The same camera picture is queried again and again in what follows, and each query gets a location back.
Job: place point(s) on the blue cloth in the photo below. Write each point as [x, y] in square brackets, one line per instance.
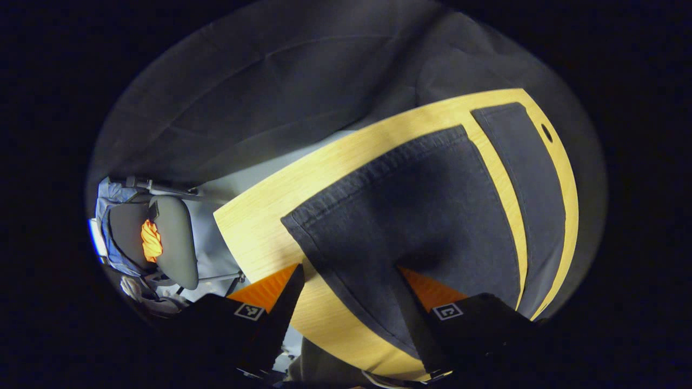
[111, 194]

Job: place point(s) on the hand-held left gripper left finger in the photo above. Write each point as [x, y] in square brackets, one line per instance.
[281, 324]

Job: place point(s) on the black jeans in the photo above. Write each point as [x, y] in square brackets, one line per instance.
[421, 216]

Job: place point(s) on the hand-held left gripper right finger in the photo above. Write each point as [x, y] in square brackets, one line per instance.
[476, 329]

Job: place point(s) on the orange crumpled item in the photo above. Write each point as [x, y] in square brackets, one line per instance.
[151, 240]

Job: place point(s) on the grey chair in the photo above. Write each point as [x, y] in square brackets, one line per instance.
[175, 243]

